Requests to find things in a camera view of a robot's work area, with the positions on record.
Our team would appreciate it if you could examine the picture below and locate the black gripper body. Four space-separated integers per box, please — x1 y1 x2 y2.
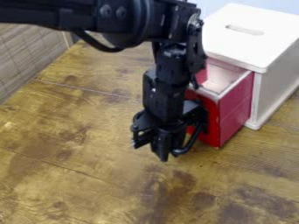
131 68 203 149

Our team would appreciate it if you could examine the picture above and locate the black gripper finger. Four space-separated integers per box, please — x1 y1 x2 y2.
151 132 172 162
171 129 185 155

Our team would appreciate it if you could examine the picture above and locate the black metal drawer handle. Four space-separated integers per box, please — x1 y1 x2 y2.
172 106 208 157

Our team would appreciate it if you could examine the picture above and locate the red wooden drawer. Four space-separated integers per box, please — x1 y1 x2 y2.
185 58 255 148

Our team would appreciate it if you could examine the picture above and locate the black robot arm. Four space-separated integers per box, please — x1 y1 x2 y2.
0 0 208 162

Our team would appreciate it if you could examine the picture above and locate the white wooden cabinet box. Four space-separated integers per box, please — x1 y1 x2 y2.
203 3 299 130

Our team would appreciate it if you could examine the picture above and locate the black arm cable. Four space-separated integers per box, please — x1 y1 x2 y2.
71 29 127 54

